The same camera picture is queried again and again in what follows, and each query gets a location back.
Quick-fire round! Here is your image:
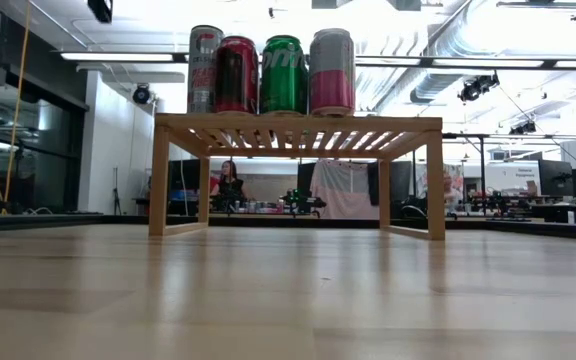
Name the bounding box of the tall white can black lid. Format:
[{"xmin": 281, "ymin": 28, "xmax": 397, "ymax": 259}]
[{"xmin": 186, "ymin": 24, "xmax": 225, "ymax": 115}]

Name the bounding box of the dark red soda can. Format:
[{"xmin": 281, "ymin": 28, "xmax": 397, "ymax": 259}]
[{"xmin": 213, "ymin": 35, "xmax": 261, "ymax": 115}]

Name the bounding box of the green soda can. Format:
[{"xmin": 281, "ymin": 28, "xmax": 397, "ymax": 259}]
[{"xmin": 259, "ymin": 34, "xmax": 310, "ymax": 116}]

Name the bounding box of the grey and pink soda can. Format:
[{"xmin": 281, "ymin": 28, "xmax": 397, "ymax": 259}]
[{"xmin": 308, "ymin": 27, "xmax": 357, "ymax": 117}]

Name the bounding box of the wooden slatted shelf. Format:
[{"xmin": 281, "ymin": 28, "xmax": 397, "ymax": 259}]
[{"xmin": 148, "ymin": 112, "xmax": 446, "ymax": 242}]

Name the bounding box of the round black spotlight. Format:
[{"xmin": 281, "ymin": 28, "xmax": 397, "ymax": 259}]
[{"xmin": 131, "ymin": 83, "xmax": 152, "ymax": 106}]

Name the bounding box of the dark glass partition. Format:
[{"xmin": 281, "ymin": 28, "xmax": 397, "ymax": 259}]
[{"xmin": 0, "ymin": 54, "xmax": 90, "ymax": 216}]

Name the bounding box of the thin black tripod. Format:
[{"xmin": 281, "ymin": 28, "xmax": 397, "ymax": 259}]
[{"xmin": 109, "ymin": 167, "xmax": 123, "ymax": 216}]

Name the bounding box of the person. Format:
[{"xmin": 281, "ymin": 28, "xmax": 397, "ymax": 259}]
[
  {"xmin": 442, "ymin": 172, "xmax": 464, "ymax": 214},
  {"xmin": 209, "ymin": 159, "xmax": 247, "ymax": 212}
]

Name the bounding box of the white draped cloth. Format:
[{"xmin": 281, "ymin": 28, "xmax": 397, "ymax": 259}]
[{"xmin": 309, "ymin": 158, "xmax": 382, "ymax": 221}]

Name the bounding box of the black spotlight cluster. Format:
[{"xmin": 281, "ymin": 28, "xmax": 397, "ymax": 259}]
[
  {"xmin": 456, "ymin": 72, "xmax": 501, "ymax": 104},
  {"xmin": 507, "ymin": 119, "xmax": 538, "ymax": 137}
]

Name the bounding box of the white sign board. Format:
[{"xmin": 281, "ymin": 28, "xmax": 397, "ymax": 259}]
[{"xmin": 487, "ymin": 160, "xmax": 542, "ymax": 197}]

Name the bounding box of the yellow cable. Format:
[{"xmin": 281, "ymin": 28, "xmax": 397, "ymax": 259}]
[{"xmin": 0, "ymin": 0, "xmax": 34, "ymax": 216}]

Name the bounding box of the silver ventilation duct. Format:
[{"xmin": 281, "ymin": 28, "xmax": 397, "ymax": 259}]
[{"xmin": 355, "ymin": 0, "xmax": 474, "ymax": 114}]

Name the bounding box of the ceiling mount bar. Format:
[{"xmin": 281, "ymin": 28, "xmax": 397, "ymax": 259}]
[{"xmin": 495, "ymin": 0, "xmax": 576, "ymax": 22}]

